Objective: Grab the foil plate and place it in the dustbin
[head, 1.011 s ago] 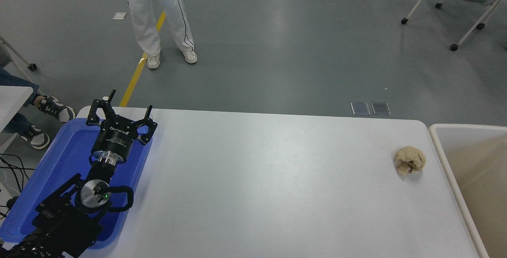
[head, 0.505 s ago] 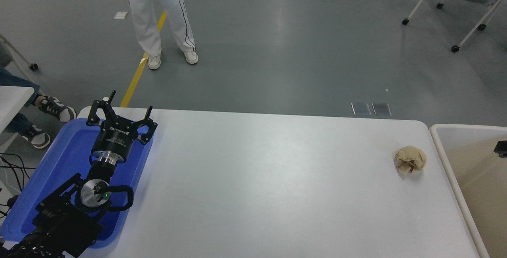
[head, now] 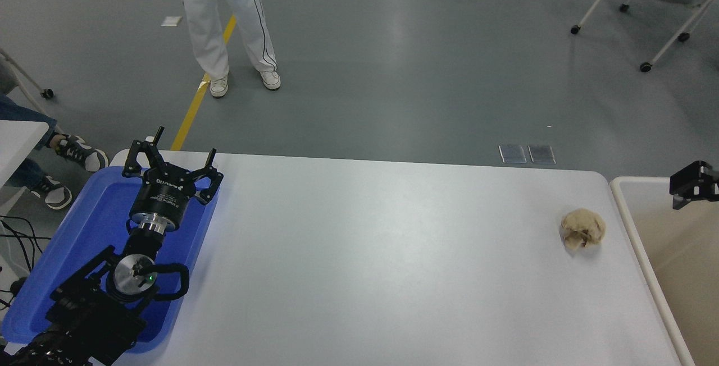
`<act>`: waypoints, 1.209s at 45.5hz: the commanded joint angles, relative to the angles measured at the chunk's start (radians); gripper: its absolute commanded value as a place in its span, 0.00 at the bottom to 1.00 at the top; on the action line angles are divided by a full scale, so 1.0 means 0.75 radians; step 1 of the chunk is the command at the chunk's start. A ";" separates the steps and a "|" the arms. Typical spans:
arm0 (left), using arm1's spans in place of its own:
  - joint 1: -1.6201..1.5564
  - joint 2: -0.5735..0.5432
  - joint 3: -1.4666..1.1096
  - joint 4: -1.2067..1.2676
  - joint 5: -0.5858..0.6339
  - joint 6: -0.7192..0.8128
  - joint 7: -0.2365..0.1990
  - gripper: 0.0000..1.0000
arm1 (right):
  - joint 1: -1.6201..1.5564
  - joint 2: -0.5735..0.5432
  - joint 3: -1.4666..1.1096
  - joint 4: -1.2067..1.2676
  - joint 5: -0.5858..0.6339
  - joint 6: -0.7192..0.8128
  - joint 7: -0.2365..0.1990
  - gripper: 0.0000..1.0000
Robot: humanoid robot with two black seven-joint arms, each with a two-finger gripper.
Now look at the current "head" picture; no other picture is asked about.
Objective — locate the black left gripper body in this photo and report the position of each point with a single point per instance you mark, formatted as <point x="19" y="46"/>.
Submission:
<point x="160" y="197"/>

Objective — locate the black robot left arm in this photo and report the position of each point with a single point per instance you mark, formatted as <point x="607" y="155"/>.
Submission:
<point x="84" y="321"/>

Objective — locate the metal floor plate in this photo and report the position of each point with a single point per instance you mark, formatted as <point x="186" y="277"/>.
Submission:
<point x="542" y="154"/>
<point x="513" y="154"/>

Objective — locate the seated person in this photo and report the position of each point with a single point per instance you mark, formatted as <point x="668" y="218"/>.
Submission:
<point x="78" y="154"/>

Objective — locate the blue plastic tray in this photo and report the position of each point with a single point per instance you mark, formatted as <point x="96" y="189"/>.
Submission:
<point x="95" y="225"/>

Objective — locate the large pale bin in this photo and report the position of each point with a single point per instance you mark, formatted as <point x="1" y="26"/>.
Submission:
<point x="685" y="276"/>

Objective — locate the crumpled tan paper ball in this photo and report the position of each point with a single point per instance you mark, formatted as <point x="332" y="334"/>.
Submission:
<point x="584" y="228"/>

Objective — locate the small white side table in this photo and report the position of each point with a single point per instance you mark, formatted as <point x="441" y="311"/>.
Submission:
<point x="17" y="141"/>

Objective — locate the white paper scrap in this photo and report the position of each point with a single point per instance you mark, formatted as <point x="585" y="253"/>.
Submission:
<point x="171" y="21"/>

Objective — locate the standing person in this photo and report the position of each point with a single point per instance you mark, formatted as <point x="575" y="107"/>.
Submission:
<point x="208" y="18"/>

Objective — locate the grey wheeled frame leg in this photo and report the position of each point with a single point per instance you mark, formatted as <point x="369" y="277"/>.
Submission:
<point x="47" y="94"/>

